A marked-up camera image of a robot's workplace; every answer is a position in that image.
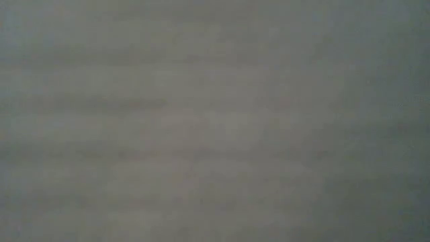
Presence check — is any pale grey cloth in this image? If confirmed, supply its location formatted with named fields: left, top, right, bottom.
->
left=0, top=0, right=430, bottom=242

